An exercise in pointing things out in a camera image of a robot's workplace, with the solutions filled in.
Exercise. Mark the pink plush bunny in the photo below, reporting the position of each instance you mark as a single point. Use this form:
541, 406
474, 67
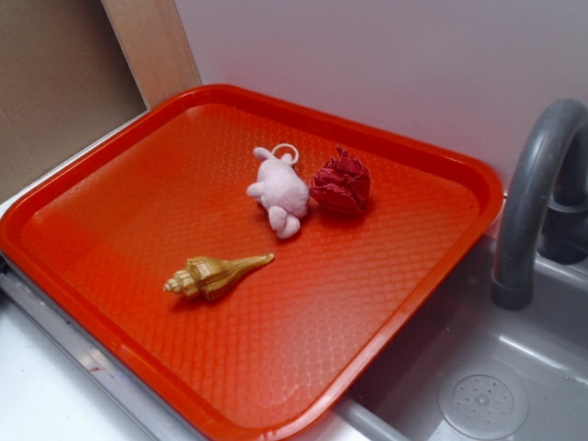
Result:
279, 189

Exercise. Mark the dark red fabric flower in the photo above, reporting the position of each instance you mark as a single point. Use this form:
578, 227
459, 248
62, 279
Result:
343, 184

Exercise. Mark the orange plastic serving tray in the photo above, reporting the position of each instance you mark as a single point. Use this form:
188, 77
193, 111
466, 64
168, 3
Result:
272, 356

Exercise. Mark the golden conch seashell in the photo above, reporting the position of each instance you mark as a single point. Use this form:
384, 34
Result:
210, 278

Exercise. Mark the grey toy sink basin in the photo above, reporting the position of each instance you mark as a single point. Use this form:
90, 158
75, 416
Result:
463, 368

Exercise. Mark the grey toy faucet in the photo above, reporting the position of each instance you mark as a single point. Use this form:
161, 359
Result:
545, 212

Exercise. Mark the brown cardboard panel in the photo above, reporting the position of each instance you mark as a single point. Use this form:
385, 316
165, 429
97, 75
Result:
64, 84

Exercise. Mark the light wooden post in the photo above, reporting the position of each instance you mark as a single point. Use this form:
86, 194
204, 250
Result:
155, 46

